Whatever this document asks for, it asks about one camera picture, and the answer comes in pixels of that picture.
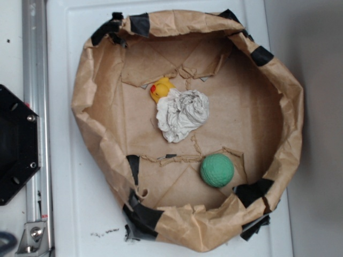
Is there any green foam ball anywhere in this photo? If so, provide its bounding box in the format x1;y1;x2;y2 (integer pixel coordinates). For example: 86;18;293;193
200;154;234;188

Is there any brown paper bag bin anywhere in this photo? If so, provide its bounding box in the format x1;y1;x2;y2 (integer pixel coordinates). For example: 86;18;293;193
71;10;304;252

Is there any metal corner bracket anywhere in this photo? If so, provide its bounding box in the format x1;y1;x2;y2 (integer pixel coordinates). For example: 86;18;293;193
15;221;50;256

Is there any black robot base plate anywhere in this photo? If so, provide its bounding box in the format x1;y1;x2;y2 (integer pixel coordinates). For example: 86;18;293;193
1;85;40;206

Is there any yellow rubber duck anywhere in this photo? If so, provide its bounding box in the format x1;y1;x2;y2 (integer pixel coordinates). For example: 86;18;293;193
150;77;175;103

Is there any aluminium extrusion rail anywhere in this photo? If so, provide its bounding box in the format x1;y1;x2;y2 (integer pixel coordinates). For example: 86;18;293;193
21;0;55;257

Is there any white tray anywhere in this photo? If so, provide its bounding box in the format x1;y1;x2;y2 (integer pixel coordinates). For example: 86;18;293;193
46;0;294;257

